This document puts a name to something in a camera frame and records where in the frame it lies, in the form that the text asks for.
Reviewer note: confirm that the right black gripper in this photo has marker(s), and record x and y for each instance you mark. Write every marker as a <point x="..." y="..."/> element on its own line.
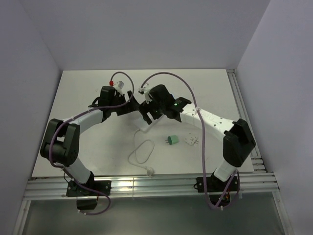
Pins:
<point x="145" y="108"/>

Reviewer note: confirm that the white plug with switch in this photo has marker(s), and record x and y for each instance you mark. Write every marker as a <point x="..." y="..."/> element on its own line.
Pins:
<point x="191" y="139"/>

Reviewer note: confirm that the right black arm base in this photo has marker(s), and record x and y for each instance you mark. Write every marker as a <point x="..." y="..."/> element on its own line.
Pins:
<point x="226" y="191"/>

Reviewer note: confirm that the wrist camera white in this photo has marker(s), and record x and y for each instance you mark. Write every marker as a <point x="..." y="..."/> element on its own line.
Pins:
<point x="144" y="90"/>
<point x="118" y="86"/>

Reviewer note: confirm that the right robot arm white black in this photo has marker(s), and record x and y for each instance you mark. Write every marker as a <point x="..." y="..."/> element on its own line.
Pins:
<point x="236" y="136"/>

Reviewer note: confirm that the aluminium frame rail front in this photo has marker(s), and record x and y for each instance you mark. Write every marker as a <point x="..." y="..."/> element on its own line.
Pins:
<point x="140" y="186"/>

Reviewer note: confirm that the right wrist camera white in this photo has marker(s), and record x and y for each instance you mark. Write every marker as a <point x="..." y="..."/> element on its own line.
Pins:
<point x="144" y="90"/>

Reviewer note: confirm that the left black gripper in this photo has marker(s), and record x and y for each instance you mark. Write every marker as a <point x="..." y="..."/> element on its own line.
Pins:
<point x="131" y="106"/>

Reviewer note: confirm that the aluminium frame rail right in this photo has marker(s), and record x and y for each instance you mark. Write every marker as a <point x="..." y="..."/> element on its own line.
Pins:
<point x="256" y="158"/>

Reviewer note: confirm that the green plug adapter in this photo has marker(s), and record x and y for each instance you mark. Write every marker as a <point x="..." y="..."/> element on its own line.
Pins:
<point x="172" y="139"/>

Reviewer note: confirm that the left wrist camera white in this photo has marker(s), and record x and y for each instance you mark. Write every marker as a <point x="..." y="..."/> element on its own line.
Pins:
<point x="118" y="86"/>

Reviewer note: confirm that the aluminium frame rail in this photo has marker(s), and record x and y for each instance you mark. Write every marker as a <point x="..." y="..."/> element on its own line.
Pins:
<point x="140" y="186"/>
<point x="256" y="158"/>

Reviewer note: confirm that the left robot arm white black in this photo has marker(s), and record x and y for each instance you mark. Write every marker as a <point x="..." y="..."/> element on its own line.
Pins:
<point x="60" y="145"/>

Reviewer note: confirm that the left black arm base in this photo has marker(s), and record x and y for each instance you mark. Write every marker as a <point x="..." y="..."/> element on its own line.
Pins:
<point x="87" y="196"/>

